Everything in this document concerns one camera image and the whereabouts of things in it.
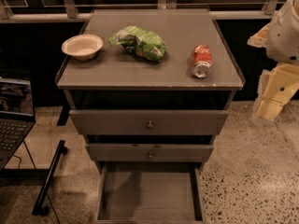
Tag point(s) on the black laptop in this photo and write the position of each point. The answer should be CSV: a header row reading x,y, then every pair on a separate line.
x,y
17,116

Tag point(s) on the metal window railing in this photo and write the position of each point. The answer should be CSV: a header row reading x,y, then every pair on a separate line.
x,y
81,10

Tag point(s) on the grey drawer cabinet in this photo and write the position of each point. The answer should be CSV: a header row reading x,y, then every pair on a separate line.
x,y
149,105

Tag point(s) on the green rice chip bag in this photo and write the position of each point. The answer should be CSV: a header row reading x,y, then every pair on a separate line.
x,y
140,42

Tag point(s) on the red coca-cola can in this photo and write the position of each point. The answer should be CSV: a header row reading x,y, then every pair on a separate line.
x,y
201,61

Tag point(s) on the black stand leg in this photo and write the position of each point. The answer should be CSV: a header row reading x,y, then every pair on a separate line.
x,y
39,208

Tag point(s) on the white paper bowl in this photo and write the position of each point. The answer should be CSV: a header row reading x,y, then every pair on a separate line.
x,y
82,47

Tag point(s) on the top grey drawer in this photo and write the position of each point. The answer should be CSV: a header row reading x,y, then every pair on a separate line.
x,y
149,122

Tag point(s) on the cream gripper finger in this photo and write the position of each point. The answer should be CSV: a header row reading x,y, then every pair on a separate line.
x,y
259,40
266,110

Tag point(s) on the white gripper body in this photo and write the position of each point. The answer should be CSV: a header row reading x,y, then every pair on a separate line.
x,y
285,37

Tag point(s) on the open bottom grey drawer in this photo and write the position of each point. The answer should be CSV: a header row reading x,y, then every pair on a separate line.
x,y
150,193

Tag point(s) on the middle grey drawer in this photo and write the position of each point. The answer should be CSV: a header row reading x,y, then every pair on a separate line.
x,y
149,152

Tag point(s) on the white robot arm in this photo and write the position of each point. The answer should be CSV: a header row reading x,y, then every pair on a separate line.
x,y
280,38

